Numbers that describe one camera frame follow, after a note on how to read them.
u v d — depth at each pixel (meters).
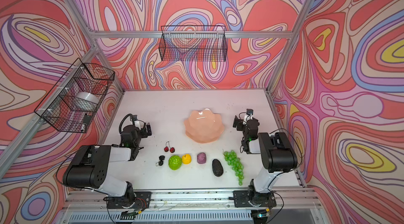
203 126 0.98
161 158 0.86
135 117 0.81
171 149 0.88
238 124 0.86
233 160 0.81
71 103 0.74
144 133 0.84
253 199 0.67
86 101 0.70
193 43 0.97
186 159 0.82
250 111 0.82
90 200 0.75
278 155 0.47
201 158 0.82
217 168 0.79
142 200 0.73
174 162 0.79
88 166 0.45
